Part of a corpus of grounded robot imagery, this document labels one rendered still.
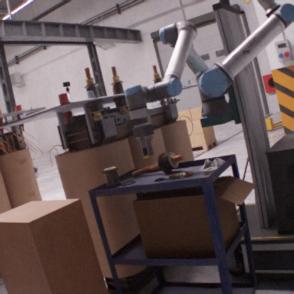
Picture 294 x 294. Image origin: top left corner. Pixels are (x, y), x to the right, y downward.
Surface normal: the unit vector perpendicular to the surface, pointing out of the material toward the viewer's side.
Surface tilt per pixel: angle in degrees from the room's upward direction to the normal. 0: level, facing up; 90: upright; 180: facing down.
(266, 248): 90
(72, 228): 90
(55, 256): 90
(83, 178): 90
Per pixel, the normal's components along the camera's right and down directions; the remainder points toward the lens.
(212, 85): -0.18, 0.18
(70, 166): -0.55, 0.21
